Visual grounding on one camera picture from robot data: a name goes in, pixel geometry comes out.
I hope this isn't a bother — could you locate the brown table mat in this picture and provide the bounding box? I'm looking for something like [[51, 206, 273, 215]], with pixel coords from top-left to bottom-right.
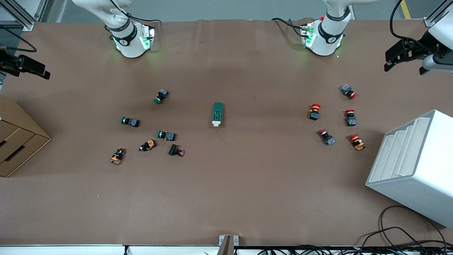
[[0, 18, 453, 247]]

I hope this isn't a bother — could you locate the aluminium frame profile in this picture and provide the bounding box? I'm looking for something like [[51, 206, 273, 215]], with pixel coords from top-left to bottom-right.
[[0, 0, 48, 30], [424, 0, 453, 27]]

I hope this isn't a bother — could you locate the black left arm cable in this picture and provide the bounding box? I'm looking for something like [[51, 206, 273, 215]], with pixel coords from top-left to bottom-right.
[[271, 0, 432, 48]]

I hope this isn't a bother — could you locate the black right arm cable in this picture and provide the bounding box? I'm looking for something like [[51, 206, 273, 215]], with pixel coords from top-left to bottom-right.
[[0, 0, 160, 53]]

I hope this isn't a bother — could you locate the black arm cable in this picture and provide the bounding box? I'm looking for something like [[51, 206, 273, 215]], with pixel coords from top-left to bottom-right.
[[271, 0, 432, 48], [0, 0, 160, 53]]

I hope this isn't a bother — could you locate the green load switch white lever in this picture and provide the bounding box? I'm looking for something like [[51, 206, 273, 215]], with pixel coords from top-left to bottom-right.
[[212, 102, 224, 128]]

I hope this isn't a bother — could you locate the black orange selector switch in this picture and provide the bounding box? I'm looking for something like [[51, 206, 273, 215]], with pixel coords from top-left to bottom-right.
[[110, 148, 126, 165], [139, 139, 157, 152]]

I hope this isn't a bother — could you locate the black cable bundle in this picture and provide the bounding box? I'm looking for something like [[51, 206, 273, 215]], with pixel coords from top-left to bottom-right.
[[257, 227, 453, 255]]

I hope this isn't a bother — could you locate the black looped cable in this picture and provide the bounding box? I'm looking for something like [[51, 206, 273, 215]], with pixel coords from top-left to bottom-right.
[[379, 205, 447, 248]]

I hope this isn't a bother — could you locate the grey metal bracket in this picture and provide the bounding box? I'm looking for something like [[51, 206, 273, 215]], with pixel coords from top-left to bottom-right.
[[219, 235, 239, 255]]

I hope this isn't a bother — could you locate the white stepped rack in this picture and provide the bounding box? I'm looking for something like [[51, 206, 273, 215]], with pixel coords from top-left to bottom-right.
[[366, 109, 453, 228]]

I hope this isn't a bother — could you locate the black switch with red block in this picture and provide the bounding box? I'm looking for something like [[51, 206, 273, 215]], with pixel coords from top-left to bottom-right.
[[168, 143, 185, 157]]

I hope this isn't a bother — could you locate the brown cardboard box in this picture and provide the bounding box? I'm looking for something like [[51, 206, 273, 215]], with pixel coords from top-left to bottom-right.
[[0, 95, 52, 177]]

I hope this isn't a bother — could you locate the white table edge rail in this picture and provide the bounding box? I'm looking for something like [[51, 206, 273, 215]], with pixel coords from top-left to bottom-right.
[[0, 244, 220, 255]]

